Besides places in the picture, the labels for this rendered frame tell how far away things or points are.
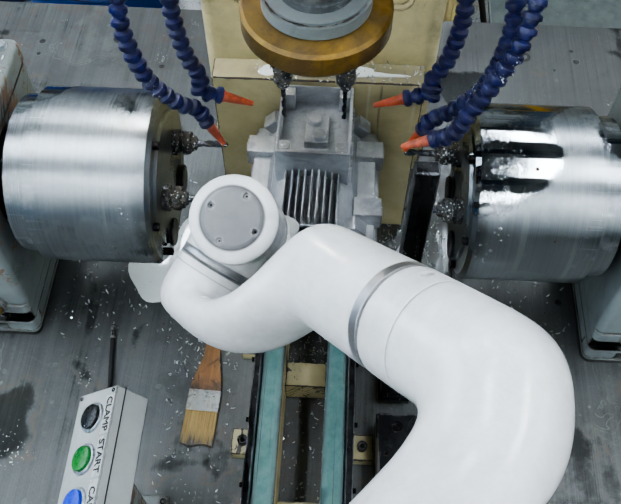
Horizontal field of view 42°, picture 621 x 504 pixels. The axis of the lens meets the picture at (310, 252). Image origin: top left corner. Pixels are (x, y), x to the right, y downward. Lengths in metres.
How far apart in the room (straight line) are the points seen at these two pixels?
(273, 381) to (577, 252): 0.45
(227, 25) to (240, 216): 0.56
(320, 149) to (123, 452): 0.47
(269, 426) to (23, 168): 0.47
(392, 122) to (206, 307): 0.58
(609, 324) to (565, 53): 0.69
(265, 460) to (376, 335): 0.57
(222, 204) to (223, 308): 0.10
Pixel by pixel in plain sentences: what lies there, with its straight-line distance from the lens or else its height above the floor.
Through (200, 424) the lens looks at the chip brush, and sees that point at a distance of 1.26.
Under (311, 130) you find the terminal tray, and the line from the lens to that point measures 1.12.
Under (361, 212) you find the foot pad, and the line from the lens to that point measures 1.10.
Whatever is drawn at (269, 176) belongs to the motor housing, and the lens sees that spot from 1.15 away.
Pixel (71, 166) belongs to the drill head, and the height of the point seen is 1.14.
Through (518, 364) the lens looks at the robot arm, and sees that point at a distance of 0.50.
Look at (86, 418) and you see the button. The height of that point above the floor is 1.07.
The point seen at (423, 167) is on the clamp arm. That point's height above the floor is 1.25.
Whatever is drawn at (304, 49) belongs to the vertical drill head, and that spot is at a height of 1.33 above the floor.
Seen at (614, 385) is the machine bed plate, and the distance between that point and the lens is 1.36.
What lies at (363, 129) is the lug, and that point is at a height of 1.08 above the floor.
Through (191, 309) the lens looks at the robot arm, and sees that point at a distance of 0.74.
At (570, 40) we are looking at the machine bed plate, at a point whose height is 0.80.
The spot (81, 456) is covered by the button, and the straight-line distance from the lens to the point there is 0.98.
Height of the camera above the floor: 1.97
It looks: 58 degrees down
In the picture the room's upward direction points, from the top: straight up
